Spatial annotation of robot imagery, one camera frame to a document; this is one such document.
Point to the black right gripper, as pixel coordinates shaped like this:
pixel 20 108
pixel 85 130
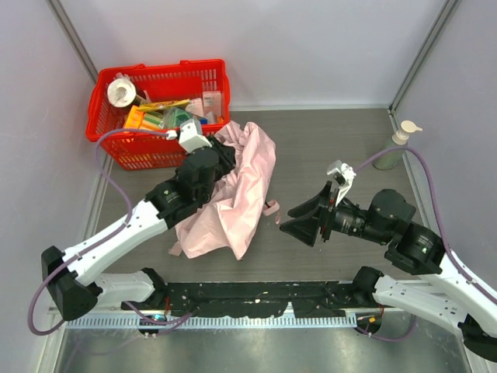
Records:
pixel 327 214

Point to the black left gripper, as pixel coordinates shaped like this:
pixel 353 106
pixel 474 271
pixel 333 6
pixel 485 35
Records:
pixel 224 151

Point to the pink folding umbrella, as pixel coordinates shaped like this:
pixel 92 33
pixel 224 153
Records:
pixel 239 199

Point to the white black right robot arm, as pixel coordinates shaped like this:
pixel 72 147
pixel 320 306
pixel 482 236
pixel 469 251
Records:
pixel 413 249

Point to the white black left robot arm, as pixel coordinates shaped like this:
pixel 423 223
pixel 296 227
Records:
pixel 76 278

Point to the white pink small box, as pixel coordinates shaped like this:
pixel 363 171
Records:
pixel 212 102

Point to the green packaged item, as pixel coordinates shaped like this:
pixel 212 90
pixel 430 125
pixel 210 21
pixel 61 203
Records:
pixel 175 117

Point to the yellow snack packet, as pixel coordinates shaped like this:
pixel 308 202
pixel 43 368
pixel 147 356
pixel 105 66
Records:
pixel 163 105

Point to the red plastic shopping basket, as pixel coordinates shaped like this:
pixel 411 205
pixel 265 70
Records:
pixel 163 92

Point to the green pump soap bottle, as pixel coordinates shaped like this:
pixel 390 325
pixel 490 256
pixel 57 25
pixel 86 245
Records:
pixel 399 139

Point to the orange yellow snack box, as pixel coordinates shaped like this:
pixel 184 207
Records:
pixel 150 121

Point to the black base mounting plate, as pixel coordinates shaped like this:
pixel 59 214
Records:
pixel 259 300

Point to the white tape roll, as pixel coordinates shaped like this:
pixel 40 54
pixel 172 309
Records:
pixel 121 92

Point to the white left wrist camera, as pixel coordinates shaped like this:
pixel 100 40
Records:
pixel 190 136

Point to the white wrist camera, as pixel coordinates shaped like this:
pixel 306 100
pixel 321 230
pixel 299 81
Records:
pixel 344 176
pixel 190 136

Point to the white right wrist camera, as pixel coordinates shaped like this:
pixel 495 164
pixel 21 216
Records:
pixel 344 176

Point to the white slotted cable duct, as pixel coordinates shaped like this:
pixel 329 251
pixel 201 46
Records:
pixel 287 320

